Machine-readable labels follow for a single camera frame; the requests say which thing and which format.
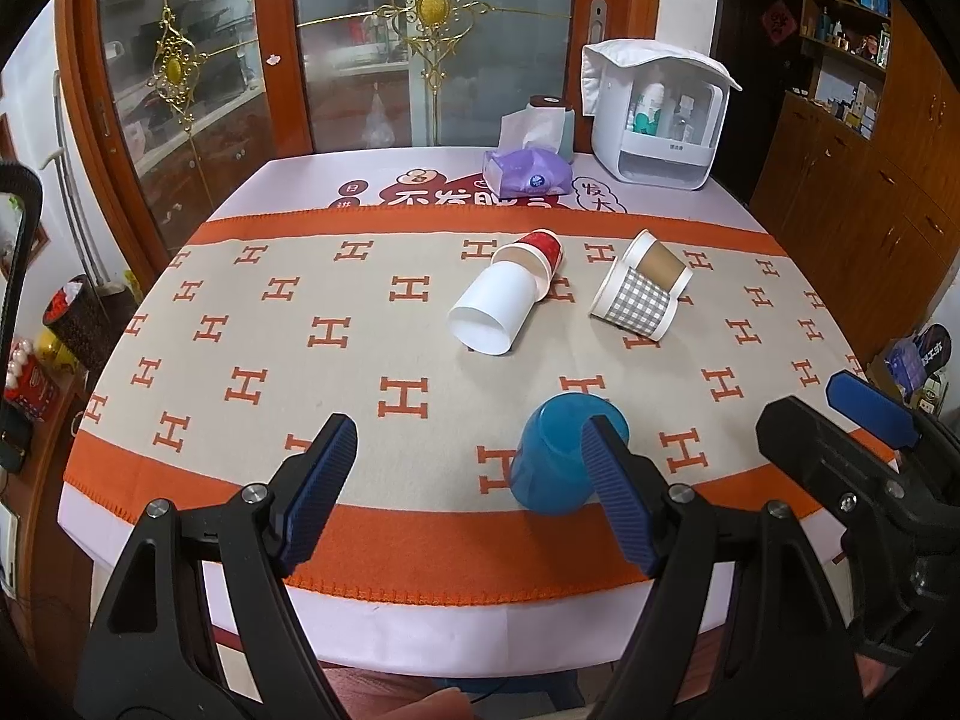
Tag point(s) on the red wall decoration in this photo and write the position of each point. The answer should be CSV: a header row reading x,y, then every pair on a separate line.
x,y
778,21

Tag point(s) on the red box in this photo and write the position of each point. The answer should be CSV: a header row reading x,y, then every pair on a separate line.
x,y
30,386

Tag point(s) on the blue printed bag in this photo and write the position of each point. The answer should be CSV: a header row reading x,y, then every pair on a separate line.
x,y
919,364

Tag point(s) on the white cosmetic organizer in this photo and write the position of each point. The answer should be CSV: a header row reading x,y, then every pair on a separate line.
x,y
660,157

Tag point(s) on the brown paper cup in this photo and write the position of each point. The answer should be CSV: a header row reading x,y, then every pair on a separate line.
x,y
664,262

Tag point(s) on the hanging plastic bag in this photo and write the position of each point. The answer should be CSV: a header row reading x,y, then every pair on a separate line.
x,y
377,124

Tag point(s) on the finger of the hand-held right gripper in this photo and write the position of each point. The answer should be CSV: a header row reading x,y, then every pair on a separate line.
x,y
870,409
817,442

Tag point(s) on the red paper cup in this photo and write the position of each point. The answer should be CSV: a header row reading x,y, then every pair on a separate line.
x,y
541,249

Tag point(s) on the blue plastic cup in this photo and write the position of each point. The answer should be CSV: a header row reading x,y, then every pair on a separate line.
x,y
547,465

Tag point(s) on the checkered paper cup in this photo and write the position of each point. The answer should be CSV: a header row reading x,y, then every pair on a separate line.
x,y
634,304

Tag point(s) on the white bottle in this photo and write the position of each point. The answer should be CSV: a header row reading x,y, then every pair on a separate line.
x,y
651,111

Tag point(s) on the tissue box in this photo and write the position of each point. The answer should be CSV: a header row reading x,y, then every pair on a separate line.
x,y
541,127

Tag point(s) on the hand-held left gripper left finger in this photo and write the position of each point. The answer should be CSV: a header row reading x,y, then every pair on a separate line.
x,y
322,487

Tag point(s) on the white paper cup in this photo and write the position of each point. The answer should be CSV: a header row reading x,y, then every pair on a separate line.
x,y
491,307

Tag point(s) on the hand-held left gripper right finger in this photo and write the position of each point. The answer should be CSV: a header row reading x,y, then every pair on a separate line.
x,y
615,495

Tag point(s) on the black framed mirror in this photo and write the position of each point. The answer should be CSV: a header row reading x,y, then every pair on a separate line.
x,y
19,262

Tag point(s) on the orange patterned blanket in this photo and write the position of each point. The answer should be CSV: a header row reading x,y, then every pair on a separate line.
x,y
375,330

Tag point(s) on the dark woven basket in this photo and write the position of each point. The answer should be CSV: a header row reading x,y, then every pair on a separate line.
x,y
86,326

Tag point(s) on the glass door with gold ornament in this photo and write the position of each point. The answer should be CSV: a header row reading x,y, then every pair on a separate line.
x,y
180,90
450,52

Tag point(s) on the white towel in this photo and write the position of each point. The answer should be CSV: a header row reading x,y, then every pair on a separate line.
x,y
645,56

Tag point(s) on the wooden shelf cabinet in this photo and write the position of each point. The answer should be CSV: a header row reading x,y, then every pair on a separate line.
x,y
862,187

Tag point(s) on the purple tissue packet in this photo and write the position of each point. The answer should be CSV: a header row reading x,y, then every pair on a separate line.
x,y
525,174

